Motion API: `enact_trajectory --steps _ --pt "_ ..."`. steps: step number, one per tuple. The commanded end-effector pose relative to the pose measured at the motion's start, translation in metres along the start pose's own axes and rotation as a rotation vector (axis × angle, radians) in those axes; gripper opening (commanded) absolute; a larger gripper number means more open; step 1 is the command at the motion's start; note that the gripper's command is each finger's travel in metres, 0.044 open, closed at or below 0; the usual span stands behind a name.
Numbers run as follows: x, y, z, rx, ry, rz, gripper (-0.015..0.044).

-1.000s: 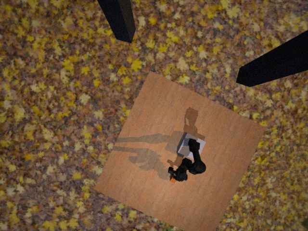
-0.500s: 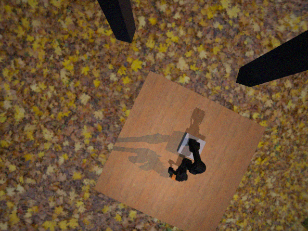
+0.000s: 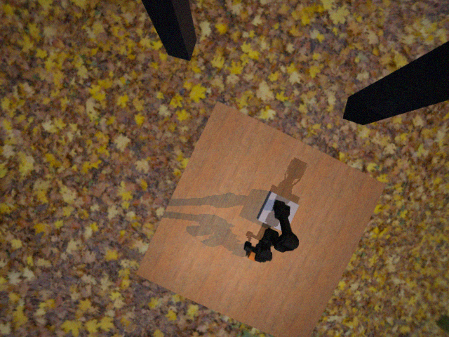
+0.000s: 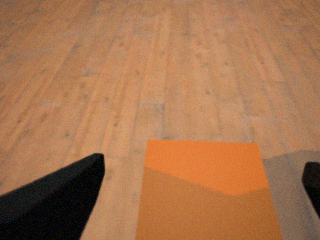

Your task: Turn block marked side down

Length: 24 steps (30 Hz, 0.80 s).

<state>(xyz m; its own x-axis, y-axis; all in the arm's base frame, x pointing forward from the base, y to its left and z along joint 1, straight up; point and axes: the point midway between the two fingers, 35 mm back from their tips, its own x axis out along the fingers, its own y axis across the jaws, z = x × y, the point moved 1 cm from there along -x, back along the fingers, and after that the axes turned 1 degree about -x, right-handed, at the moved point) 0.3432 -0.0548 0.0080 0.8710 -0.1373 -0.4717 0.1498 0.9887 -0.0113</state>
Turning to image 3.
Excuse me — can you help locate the orange block with dark blue square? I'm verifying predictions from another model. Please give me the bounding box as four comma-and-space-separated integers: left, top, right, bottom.
248, 250, 255, 262

